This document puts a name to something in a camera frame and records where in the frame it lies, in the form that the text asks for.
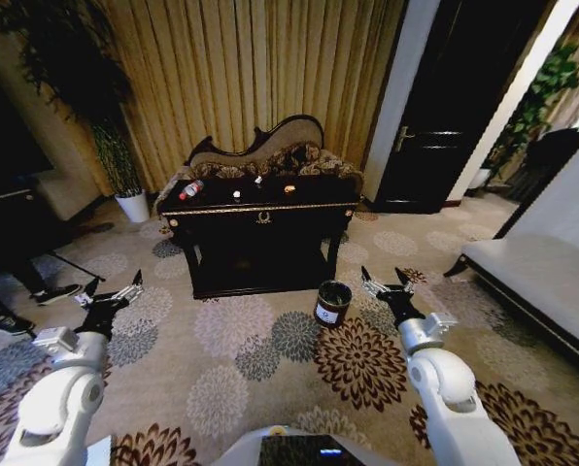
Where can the white square plant pot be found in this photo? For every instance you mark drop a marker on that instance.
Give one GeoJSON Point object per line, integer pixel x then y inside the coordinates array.
{"type": "Point", "coordinates": [134, 208]}

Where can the white upholstered bed bench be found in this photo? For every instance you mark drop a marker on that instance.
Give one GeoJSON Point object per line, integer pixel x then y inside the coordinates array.
{"type": "Point", "coordinates": [552, 272]}

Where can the black television cabinet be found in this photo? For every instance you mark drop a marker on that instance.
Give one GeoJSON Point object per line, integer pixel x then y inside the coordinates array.
{"type": "Point", "coordinates": [8, 194]}

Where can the beige pleated curtain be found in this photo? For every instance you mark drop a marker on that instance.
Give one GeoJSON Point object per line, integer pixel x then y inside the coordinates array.
{"type": "Point", "coordinates": [250, 73]}

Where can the person's leg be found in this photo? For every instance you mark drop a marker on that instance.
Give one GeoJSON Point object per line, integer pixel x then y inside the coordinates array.
{"type": "Point", "coordinates": [29, 276]}

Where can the dark armchair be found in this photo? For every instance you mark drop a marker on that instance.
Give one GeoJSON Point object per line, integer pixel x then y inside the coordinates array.
{"type": "Point", "coordinates": [547, 160]}

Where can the small white round pot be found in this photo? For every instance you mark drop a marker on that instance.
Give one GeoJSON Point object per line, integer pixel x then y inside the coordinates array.
{"type": "Point", "coordinates": [479, 178]}

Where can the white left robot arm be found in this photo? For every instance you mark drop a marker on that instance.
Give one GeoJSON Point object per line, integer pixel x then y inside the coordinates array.
{"type": "Point", "coordinates": [51, 408]}

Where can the person's black shoe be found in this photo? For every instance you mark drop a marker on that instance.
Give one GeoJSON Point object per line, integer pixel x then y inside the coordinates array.
{"type": "Point", "coordinates": [56, 293]}
{"type": "Point", "coordinates": [13, 325]}

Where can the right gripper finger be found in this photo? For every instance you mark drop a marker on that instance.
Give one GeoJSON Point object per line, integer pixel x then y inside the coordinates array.
{"type": "Point", "coordinates": [371, 287]}
{"type": "Point", "coordinates": [402, 280]}

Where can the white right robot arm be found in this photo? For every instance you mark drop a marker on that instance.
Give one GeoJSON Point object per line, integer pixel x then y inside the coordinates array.
{"type": "Point", "coordinates": [450, 403]}

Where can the black panelled door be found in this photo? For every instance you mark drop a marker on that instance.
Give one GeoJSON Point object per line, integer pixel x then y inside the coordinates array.
{"type": "Point", "coordinates": [445, 121]}

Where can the clear plastic bottle red label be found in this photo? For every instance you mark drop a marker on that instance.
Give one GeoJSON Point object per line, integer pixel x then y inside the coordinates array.
{"type": "Point", "coordinates": [191, 189]}

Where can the dark round trash bin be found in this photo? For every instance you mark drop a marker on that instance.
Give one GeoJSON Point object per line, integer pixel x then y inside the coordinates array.
{"type": "Point", "coordinates": [332, 310]}

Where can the tan crumpled paper ball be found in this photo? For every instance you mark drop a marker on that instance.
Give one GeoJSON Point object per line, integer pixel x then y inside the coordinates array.
{"type": "Point", "coordinates": [289, 188]}

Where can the large dark leafy tree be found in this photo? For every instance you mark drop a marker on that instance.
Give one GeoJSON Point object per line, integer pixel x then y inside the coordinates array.
{"type": "Point", "coordinates": [61, 53]}

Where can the black tripod leg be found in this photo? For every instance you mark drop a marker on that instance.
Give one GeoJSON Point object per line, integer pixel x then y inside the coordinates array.
{"type": "Point", "coordinates": [76, 264]}

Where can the green leafy vine plant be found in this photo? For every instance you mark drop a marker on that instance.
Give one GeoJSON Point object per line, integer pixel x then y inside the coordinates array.
{"type": "Point", "coordinates": [537, 102]}

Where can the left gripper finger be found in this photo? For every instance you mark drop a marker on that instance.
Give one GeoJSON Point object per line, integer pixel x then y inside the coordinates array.
{"type": "Point", "coordinates": [130, 291]}
{"type": "Point", "coordinates": [84, 299]}

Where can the tall green plant stems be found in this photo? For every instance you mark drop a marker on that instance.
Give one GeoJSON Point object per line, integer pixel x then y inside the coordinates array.
{"type": "Point", "coordinates": [117, 160]}

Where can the patterned chaise sofa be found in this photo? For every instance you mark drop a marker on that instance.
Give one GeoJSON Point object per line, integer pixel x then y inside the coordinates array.
{"type": "Point", "coordinates": [289, 145]}

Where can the black ornate console table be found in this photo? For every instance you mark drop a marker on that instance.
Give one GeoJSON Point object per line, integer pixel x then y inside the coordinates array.
{"type": "Point", "coordinates": [255, 242]}

